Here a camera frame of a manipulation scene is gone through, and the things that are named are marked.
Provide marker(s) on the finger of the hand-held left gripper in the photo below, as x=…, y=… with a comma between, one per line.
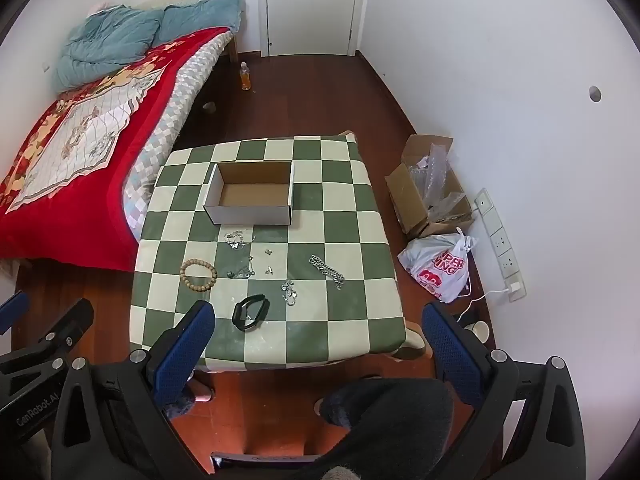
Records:
x=12, y=310
x=67, y=325

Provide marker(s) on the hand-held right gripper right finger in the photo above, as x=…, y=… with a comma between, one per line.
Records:
x=450, y=355

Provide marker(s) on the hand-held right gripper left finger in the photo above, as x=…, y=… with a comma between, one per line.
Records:
x=182, y=355

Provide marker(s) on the white cardboard box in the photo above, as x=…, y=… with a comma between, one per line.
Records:
x=252, y=212

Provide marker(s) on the wooden table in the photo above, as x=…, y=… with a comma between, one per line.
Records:
x=415, y=342

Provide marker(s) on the white paper cup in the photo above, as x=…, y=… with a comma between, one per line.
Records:
x=478, y=331

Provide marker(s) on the person's leg in dark pants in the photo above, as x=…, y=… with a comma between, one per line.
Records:
x=395, y=420

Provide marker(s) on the white plastic bag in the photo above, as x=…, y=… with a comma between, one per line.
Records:
x=435, y=265

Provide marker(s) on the white charger plug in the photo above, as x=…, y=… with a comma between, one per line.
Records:
x=515, y=288

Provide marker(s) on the white power strip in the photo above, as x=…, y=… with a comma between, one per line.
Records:
x=497, y=240

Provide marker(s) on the green checkered tablecloth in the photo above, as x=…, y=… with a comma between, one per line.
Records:
x=340, y=240

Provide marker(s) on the brown cardboard box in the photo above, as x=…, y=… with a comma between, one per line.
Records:
x=407, y=195

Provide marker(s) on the clear bubble wrap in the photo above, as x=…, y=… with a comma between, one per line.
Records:
x=437, y=175

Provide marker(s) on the red printed blanket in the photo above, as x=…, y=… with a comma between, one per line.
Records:
x=150, y=110

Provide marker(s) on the pale checkered bed sheet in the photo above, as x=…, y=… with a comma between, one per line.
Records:
x=170, y=115

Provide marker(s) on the small dark floor object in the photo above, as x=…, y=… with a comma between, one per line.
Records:
x=208, y=106

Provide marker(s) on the orange drink bottle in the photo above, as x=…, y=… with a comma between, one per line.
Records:
x=245, y=77

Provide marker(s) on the blue quilt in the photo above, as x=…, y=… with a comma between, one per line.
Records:
x=110, y=40

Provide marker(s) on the white door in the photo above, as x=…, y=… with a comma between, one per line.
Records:
x=310, y=10

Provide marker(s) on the round wall hole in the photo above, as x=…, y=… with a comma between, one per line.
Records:
x=594, y=93

